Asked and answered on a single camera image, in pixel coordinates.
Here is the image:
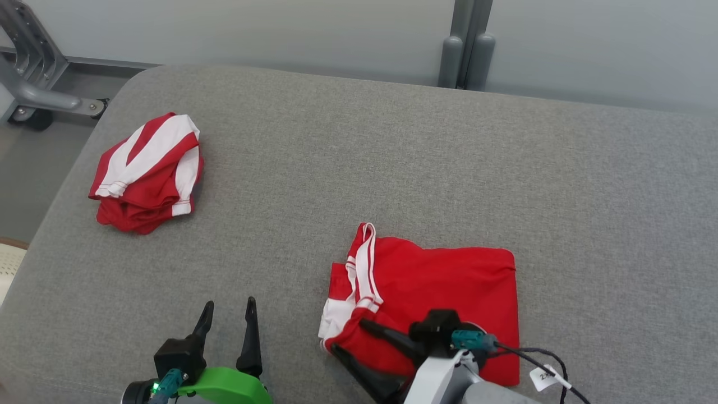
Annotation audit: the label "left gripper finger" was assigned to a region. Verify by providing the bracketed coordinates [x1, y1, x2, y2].
[192, 301, 215, 353]
[236, 297, 263, 378]

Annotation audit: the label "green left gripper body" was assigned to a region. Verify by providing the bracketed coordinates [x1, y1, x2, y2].
[178, 367, 274, 404]

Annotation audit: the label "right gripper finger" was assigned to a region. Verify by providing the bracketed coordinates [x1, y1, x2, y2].
[330, 343, 413, 403]
[359, 318, 427, 368]

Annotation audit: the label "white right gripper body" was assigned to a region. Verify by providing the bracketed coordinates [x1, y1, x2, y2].
[404, 348, 483, 404]

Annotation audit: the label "red Bulls jersey white sleeves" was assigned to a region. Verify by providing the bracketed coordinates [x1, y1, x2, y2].
[318, 222, 521, 388]

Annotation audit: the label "red shorts white stripe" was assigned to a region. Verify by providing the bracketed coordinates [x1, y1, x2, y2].
[88, 113, 204, 235]

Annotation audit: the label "grey fabric sofa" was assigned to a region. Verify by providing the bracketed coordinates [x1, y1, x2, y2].
[0, 63, 718, 404]

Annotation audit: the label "beige woven round seat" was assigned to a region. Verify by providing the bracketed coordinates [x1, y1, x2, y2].
[0, 237, 29, 306]

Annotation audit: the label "black cart caster wheel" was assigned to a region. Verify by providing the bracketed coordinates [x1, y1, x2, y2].
[12, 107, 55, 132]

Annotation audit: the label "white printed cable label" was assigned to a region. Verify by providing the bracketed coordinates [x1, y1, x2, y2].
[529, 365, 573, 392]

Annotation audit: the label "grey wall base rail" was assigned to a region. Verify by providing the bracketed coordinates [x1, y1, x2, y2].
[0, 47, 163, 71]

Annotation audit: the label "grey cylinder post foot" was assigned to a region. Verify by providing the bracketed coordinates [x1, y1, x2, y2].
[438, 36, 464, 89]
[466, 33, 496, 91]

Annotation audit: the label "grey metal cart frame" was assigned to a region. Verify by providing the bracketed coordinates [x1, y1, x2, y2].
[0, 0, 110, 121]

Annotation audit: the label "grey vertical partition post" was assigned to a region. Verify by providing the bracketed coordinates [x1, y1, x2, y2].
[449, 0, 494, 89]

